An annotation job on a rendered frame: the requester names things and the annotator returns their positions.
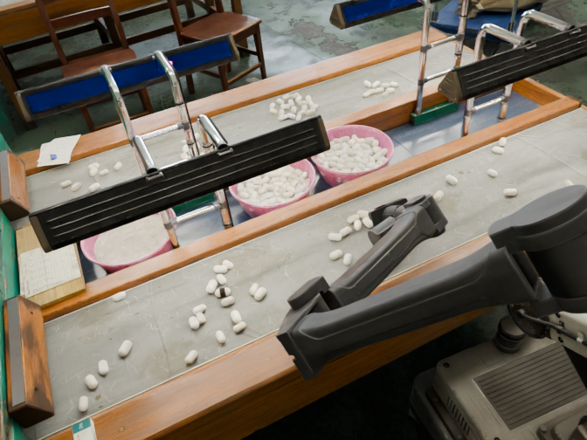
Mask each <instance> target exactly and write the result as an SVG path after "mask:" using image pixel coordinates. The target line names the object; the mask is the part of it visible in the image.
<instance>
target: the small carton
mask: <svg viewBox="0 0 587 440"><path fill-rule="evenodd" d="M72 428H73V440H97V439H96V434H95V429H94V424H93V421H92V419H91V418H90V417H89V418H87V419H85V420H83V421H81V422H79V423H76V424H74V425H73V426H72Z"/></svg>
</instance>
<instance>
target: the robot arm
mask: <svg viewBox="0 0 587 440"><path fill-rule="evenodd" d="M368 215H369V220H371V221H372V223H373V226H374V228H373V229H371V230H369V231H368V237H369V240H370V242H371V243H372V244H373V246H372V247H371V248H370V249H369V250H368V251H367V252H366V253H365V254H364V255H362V256H361V257H360V258H359V259H358V260H357V261H356V262H355V263H354V264H353V265H352V266H350V267H349V268H348V270H346V271H345V272H344V273H343V274H342V275H341V276H340V277H339V278H338V279H337V280H336V281H335V282H334V283H332V284H331V285H329V284H328V282H327V281H326V279H325V278H324V277H323V275H321V276H318V277H316V278H312V279H310V280H309V281H308V282H306V283H305V284H304V285H303V286H302V287H301V288H299V289H298V290H297V291H296V292H295V293H293V294H292V295H291V296H290V297H289V298H288V299H287V302H288V304H289V305H290V306H291V308H290V309H289V311H288V313H287V314H286V316H285V318H284V319H283V321H282V324H281V326H280V329H279V331H278V332H277V334H276V338H277V339H278V341H280V343H281V344H282V346H283V348H285V350H286V351H287V353H288V355H289V356H290V355H293V356H294V359H293V363H294V364H295V366H296V367H297V368H298V370H299V371H300V373H301V375H302V378H303V379H304V381H309V380H312V379H314V378H316V377H317V376H318V374H319V373H320V372H321V371H322V369H323V368H324V366H325V365H326V364H327V363H329V362H330V361H332V360H333V359H335V358H337V357H339V356H341V355H343V354H346V353H349V352H352V351H355V350H357V349H360V348H363V347H367V346H370V345H373V344H376V343H378V342H381V341H384V340H388V339H391V338H394V337H397V336H399V335H402V334H405V333H409V332H412V331H415V330H418V329H420V328H423V327H428V326H431V325H434V324H437V323H439V322H442V321H445V320H449V319H452V318H455V317H458V316H460V315H463V314H466V313H470V312H473V311H477V310H480V309H484V308H488V307H492V306H502V305H509V304H515V305H519V304H522V303H525V302H528V301H529V303H530V305H531V306H532V307H533V309H534V310H535V312H536V314H537V316H538V317H539V318H542V317H546V316H549V315H551V314H555V313H559V312H566V313H587V187H586V186H585V185H583V184H575V185H570V186H566V187H563V188H560V189H556V190H553V191H551V192H549V193H547V194H545V195H543V196H540V197H538V198H536V199H535V200H533V201H531V202H530V203H527V204H526V205H524V206H523V207H521V208H520V209H519V210H517V211H516V212H515V213H513V214H511V215H508V216H506V217H503V218H501V219H499V220H497V221H494V222H493V223H492V224H491V225H490V226H489V228H488V230H487V234H488V236H489V237H490V239H491V240H492V241H491V242H489V243H488V244H486V245H485V246H483V247H482V248H480V249H479V250H477V251H476V252H474V253H472V254H470V255H468V256H467V257H465V258H462V259H460V260H458V261H456V262H453V263H451V264H449V265H445V266H443V267H440V268H438V269H436V270H434V271H431V272H427V273H426V274H423V275H421V276H418V277H416V278H413V279H411V280H408V281H406V282H403V283H402V284H399V285H395V286H393V287H391V288H389V289H386V290H384V291H381V292H378V293H376V294H373V295H371V296H369V295H370V294H371V293H372V292H373V291H374V290H375V289H376V288H377V287H378V286H379V285H380V284H381V283H382V282H383V281H384V280H385V279H386V278H387V277H388V275H389V274H390V273H391V272H392V271H393V270H394V269H395V268H396V267H397V266H398V265H399V264H400V263H401V262H402V261H403V260H404V259H405V258H406V257H407V256H408V255H409V253H410V252H411V251H412V250H413V249H414V248H415V247H416V246H417V245H418V244H420V243H421V242H423V241H425V240H426V239H429V238H435V237H439V236H440V235H442V234H443V233H445V232H446V229H445V226H446V225H447V224H448V220H447V219H446V217H445V215H444V213H443V212H442V210H441V208H440V207H439V205H438V204H437V202H436V201H435V199H434V197H433V196H432V194H429V195H425V194H423V195H420V196H414V197H413V198H412V199H411V200H410V201H408V200H407V198H398V199H396V200H393V201H391V202H387V203H384V204H383V205H380V206H377V207H375V208H374V210H373V211H371V212H369V213H368ZM524 251H525V252H526V253H527V255H528V257H529V258H530V260H531V262H532V263H533V265H534V267H535V268H536V270H537V271H538V273H539V275H540V276H541V278H542V280H543V282H544V283H541V282H540V280H539V278H538V275H537V273H536V271H535V268H534V267H533V265H532V264H531V263H530V261H529V259H528V257H527V256H526V254H525V252H524ZM368 296H369V297H368Z"/></svg>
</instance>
